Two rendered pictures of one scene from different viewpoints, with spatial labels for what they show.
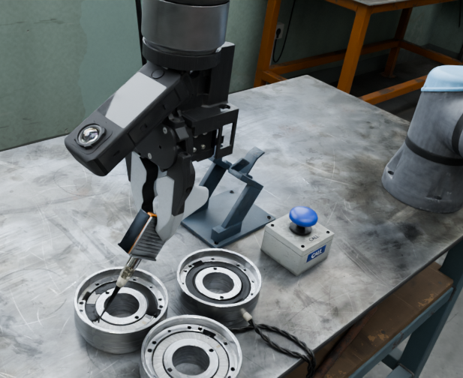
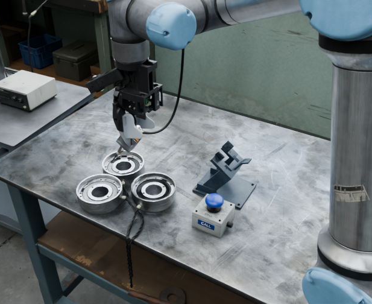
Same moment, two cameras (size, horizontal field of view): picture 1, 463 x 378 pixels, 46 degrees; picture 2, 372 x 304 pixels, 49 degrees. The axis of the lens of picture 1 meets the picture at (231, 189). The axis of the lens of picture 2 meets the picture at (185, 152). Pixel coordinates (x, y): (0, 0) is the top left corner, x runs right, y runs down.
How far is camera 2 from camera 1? 87 cm
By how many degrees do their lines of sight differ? 63
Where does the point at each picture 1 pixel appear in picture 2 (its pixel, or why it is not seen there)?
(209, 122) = (128, 96)
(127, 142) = (96, 84)
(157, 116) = (107, 81)
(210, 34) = (117, 54)
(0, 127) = not seen: outside the picture
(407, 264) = (243, 284)
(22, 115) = not seen: outside the picture
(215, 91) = (140, 85)
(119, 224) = (190, 156)
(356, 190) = not seen: hidden behind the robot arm
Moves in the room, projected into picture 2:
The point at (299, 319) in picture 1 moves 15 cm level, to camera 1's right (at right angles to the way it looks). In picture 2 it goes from (155, 232) to (166, 290)
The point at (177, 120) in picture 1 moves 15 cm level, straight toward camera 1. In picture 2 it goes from (119, 88) to (44, 98)
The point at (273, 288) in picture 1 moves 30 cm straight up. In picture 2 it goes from (175, 218) to (174, 101)
